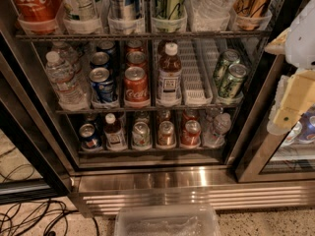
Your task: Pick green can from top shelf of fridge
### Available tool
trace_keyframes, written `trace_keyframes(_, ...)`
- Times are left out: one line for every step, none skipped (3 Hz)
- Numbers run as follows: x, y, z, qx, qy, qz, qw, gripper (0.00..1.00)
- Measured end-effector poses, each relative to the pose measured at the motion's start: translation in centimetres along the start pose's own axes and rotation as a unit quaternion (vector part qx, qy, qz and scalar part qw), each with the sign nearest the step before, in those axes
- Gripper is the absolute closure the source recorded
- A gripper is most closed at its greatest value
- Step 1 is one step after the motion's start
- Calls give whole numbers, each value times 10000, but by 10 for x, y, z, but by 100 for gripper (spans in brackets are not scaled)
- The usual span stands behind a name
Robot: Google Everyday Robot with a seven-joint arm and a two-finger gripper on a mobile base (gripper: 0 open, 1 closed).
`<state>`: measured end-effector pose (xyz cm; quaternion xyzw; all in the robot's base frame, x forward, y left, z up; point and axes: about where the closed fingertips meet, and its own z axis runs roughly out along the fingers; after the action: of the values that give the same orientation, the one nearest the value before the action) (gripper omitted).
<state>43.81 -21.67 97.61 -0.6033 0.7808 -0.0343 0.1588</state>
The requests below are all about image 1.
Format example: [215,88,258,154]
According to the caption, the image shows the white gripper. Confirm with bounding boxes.
[264,0,315,136]

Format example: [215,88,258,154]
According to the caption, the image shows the front green can middle shelf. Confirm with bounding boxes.
[219,64,247,98]

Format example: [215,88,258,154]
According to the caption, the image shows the gold can top shelf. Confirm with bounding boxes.
[233,0,271,30]

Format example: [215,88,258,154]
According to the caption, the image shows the open fridge glass door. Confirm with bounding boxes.
[233,0,306,183]

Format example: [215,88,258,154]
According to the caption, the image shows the water bottle bottom shelf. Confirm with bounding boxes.
[204,113,231,148]

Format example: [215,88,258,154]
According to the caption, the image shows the clear water bottle top shelf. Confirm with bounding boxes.
[191,0,246,22]

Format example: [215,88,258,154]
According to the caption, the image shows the red can bottom shelf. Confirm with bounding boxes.
[181,120,201,146]

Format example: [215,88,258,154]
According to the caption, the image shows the brown tea bottle middle shelf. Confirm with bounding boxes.
[157,42,182,106]

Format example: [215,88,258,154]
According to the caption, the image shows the orange can bottom shelf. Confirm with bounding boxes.
[157,121,174,146]

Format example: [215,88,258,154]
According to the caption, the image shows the front red Coca-Cola can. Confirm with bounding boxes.
[124,67,149,102]

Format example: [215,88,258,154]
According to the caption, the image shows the rear red Coca-Cola can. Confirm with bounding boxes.
[125,39,145,52]

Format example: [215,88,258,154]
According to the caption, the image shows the middle red Coca-Cola can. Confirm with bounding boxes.
[126,51,148,71]

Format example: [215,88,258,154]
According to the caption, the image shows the silver green can bottom shelf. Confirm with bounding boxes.
[132,122,150,148]

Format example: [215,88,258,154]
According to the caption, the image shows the stainless steel fridge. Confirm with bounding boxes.
[0,0,315,216]

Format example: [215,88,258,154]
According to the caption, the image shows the silver blue can top shelf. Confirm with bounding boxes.
[109,0,141,21]

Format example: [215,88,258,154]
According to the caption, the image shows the rear blue Pepsi can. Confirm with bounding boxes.
[96,40,117,62]

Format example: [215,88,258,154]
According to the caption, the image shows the front blue Pepsi can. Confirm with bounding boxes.
[89,67,116,103]

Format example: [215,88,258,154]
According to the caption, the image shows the tea bottle bottom shelf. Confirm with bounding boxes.
[103,113,126,149]

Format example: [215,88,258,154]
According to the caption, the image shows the middle blue Pepsi can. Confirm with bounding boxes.
[90,52,109,69]

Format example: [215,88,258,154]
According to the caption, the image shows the blue Pepsi can bottom shelf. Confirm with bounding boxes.
[79,123,102,149]

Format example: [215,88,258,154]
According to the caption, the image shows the white green can top shelf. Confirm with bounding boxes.
[64,0,97,22]

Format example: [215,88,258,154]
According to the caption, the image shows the front water bottle middle shelf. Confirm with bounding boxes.
[45,51,90,111]

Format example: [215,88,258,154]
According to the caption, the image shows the rear water bottle middle shelf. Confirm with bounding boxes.
[52,41,81,73]

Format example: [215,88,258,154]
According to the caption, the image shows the red Coca-Cola can top shelf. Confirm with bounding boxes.
[13,0,61,34]

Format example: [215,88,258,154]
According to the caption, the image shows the empty white tray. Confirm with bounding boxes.
[179,40,213,106]

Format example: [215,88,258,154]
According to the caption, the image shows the clear plastic bin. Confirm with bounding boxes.
[114,205,221,236]

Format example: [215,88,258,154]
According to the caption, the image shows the black cables on floor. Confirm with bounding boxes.
[0,146,100,236]

